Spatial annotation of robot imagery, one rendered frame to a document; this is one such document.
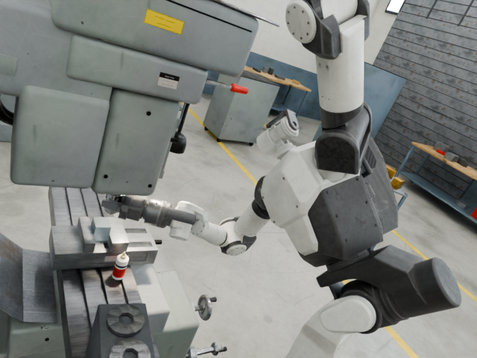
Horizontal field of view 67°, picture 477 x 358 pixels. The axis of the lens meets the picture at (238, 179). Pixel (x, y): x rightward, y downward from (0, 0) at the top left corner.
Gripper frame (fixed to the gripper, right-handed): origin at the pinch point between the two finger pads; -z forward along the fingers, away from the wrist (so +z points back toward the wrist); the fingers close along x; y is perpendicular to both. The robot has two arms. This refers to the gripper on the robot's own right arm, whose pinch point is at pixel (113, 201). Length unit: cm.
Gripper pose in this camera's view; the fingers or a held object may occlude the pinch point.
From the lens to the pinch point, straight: 122.2
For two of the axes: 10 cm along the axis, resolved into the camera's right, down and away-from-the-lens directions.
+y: -3.4, 8.5, 4.0
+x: 0.6, 4.4, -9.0
